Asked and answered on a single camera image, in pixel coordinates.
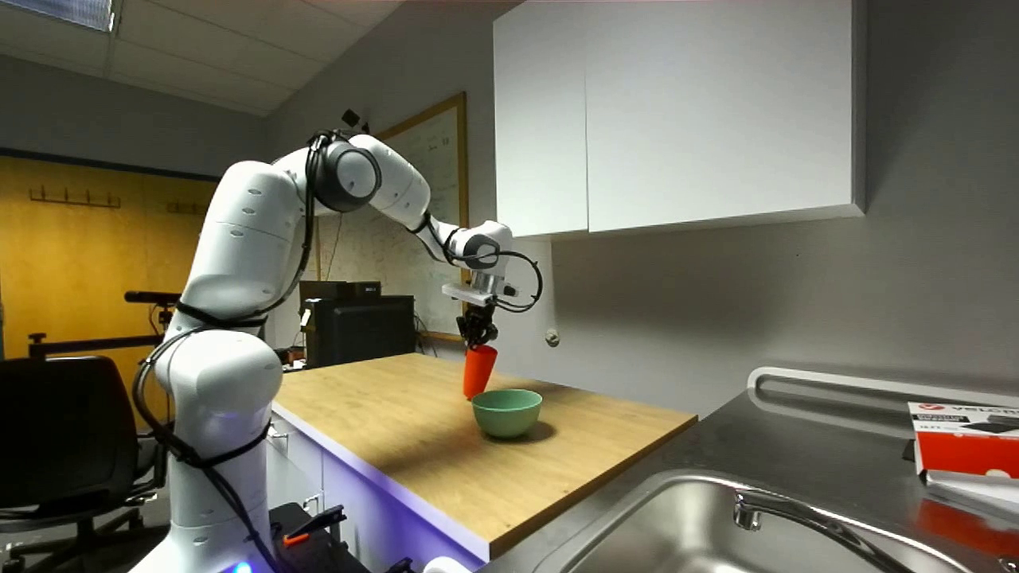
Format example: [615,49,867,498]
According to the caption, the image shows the black box on counter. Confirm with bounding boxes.
[296,279,420,372]

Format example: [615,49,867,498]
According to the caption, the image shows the chrome faucet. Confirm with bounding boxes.
[729,487,917,573]

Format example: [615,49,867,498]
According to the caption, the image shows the wood framed whiteboard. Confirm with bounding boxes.
[372,89,475,231]

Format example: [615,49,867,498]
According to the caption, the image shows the stainless steel sink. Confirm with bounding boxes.
[557,472,975,573]

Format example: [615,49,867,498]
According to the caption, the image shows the orange carrot toy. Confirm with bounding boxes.
[460,340,504,405]

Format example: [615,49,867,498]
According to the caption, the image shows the black device with orange light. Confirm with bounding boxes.
[266,499,370,573]

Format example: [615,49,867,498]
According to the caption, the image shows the red and white box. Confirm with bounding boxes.
[905,398,1019,517]

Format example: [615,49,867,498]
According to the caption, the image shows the black desk bar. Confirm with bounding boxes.
[25,327,169,360]

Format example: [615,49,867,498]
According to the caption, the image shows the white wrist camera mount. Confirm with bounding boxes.
[440,279,506,310]

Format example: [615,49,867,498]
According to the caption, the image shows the green bowl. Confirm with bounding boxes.
[469,386,546,444]

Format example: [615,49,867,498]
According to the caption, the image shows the black office chair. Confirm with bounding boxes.
[0,353,161,562]

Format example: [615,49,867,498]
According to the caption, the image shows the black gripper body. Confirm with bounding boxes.
[455,300,504,333]

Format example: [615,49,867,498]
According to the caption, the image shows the white wall cabinet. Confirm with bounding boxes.
[489,0,867,242]

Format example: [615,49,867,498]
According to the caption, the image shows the ceiling light panel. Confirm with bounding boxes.
[0,0,121,37]

